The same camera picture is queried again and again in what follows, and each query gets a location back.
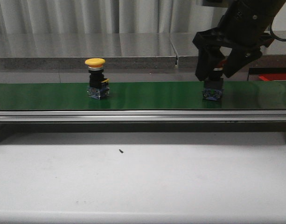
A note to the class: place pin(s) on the grey pleated curtain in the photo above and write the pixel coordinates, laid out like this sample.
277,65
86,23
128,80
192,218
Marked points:
106,16

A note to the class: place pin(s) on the left grey stone countertop slab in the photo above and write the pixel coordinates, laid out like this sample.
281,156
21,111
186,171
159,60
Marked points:
69,51

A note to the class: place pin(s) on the right grey stone countertop slab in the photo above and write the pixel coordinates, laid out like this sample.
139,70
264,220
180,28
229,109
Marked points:
187,54

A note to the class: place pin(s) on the red plastic tray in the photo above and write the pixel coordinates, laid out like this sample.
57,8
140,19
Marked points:
273,77

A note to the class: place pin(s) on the aluminium conveyor frame rail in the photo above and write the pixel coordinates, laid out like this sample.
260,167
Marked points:
143,115

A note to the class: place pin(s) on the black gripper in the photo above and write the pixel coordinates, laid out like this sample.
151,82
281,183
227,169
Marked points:
242,27

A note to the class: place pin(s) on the yellow mushroom push button switch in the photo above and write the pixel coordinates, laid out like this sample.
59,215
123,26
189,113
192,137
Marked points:
98,85

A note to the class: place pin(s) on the green conveyor belt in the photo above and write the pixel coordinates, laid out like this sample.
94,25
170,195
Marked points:
266,95

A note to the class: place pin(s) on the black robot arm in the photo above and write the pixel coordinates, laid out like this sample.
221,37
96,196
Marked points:
270,6

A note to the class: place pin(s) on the grey stone countertop slab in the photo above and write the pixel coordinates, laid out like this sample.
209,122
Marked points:
69,51
187,54

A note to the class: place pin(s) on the red mushroom push button switch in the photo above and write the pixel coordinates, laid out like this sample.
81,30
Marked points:
213,85

